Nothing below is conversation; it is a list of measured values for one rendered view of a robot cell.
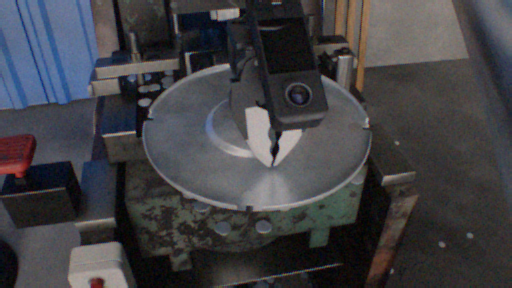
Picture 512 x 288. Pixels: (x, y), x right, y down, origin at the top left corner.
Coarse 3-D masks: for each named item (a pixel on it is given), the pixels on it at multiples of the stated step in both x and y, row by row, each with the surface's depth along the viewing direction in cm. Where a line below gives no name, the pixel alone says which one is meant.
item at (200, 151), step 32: (224, 64) 64; (160, 96) 58; (192, 96) 59; (224, 96) 59; (352, 96) 59; (160, 128) 54; (192, 128) 54; (224, 128) 53; (320, 128) 54; (160, 160) 49; (192, 160) 50; (224, 160) 50; (256, 160) 50; (288, 160) 50; (320, 160) 50; (352, 160) 50; (192, 192) 46; (224, 192) 46; (288, 192) 46; (320, 192) 46
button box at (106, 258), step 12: (72, 252) 58; (84, 252) 58; (96, 252) 58; (108, 252) 58; (120, 252) 58; (72, 264) 56; (84, 264) 56; (96, 264) 56; (108, 264) 56; (120, 264) 57; (72, 276) 55; (84, 276) 55; (108, 276) 56; (120, 276) 57; (132, 276) 64
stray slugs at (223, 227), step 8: (168, 72) 80; (168, 80) 78; (144, 88) 76; (152, 88) 76; (144, 104) 72; (360, 176) 67; (200, 208) 61; (216, 224) 59; (224, 224) 59; (256, 224) 59; (264, 224) 59; (224, 232) 58; (264, 232) 58
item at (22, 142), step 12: (0, 144) 55; (12, 144) 55; (24, 144) 55; (36, 144) 57; (0, 156) 53; (12, 156) 53; (24, 156) 53; (0, 168) 52; (12, 168) 52; (24, 168) 53
